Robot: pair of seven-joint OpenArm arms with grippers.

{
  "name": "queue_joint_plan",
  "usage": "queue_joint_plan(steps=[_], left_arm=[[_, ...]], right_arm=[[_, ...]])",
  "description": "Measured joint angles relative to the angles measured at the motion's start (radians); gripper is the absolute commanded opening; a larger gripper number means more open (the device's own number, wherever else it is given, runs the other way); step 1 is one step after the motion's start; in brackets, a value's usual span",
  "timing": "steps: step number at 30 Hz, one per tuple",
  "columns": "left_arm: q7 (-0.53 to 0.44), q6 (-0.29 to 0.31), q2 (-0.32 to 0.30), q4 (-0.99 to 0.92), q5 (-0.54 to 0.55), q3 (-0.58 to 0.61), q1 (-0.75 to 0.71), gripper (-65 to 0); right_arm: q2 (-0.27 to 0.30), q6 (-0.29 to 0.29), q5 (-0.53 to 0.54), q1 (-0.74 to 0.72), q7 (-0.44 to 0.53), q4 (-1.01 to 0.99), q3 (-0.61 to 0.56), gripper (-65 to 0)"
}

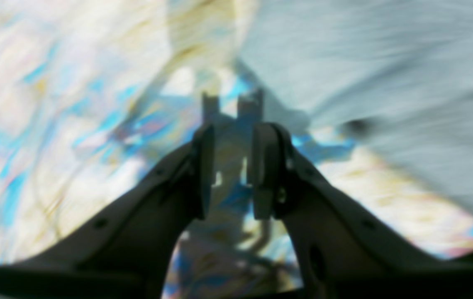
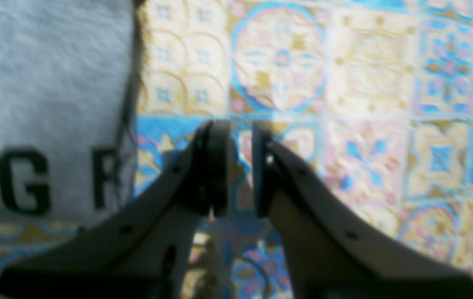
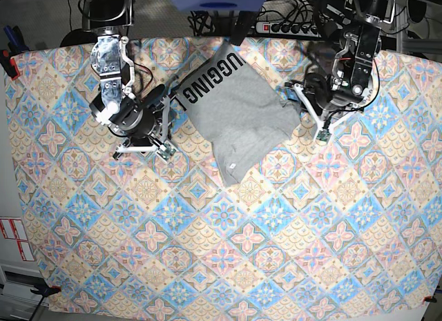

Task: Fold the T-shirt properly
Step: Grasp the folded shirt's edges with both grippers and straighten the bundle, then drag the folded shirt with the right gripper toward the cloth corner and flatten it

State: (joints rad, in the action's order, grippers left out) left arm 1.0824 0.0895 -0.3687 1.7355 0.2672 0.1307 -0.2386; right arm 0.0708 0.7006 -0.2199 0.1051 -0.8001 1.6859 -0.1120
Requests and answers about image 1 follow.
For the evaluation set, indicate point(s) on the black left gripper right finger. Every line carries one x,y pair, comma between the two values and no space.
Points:
343,250

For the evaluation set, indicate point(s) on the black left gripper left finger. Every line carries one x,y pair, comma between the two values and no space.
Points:
124,251

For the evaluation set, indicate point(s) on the grey T-shirt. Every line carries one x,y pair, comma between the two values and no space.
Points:
395,74

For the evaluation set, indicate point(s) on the patterned tablecloth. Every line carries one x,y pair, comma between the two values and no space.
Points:
88,109

